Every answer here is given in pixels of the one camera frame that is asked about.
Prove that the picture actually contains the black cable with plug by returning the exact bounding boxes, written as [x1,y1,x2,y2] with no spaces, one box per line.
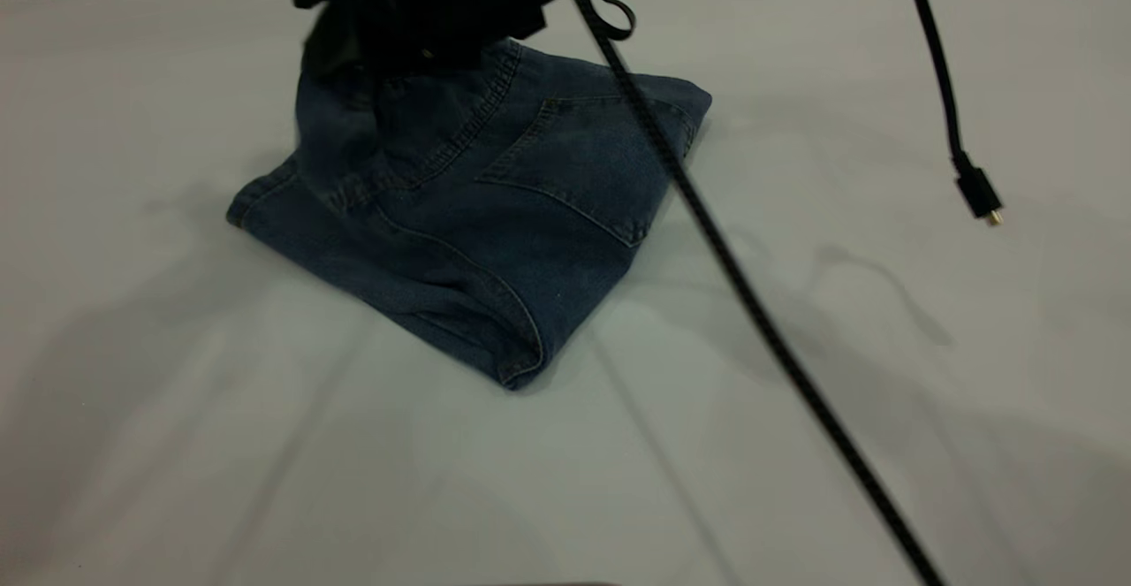
[901,0,1006,227]

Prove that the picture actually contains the thick black braided cable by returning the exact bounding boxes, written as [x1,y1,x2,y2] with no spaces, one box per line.
[565,0,948,586]

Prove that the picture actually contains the blue denim jeans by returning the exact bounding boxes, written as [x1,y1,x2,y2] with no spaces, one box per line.
[225,38,714,391]

